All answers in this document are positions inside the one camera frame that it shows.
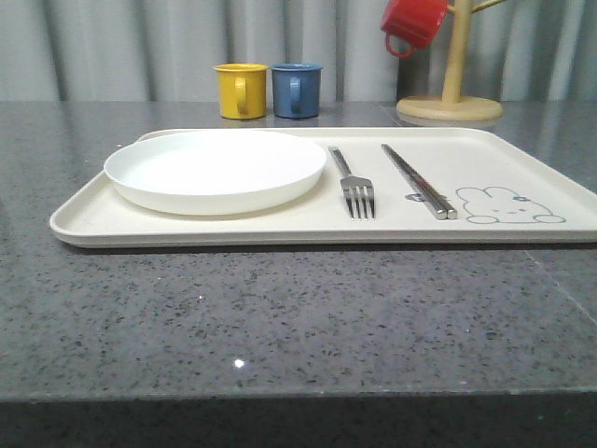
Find blue mug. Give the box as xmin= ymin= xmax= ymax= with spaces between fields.
xmin=271 ymin=63 xmax=323 ymax=119

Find white round plate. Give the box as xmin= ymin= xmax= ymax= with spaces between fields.
xmin=104 ymin=129 xmax=327 ymax=216

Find wooden mug tree stand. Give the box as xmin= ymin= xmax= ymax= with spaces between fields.
xmin=396 ymin=0 xmax=503 ymax=121

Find red mug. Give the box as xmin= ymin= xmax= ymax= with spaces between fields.
xmin=381 ymin=0 xmax=450 ymax=58

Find yellow mug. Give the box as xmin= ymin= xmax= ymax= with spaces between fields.
xmin=214 ymin=63 xmax=268 ymax=120

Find silver metal fork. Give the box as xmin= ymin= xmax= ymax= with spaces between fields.
xmin=328 ymin=147 xmax=376 ymax=219

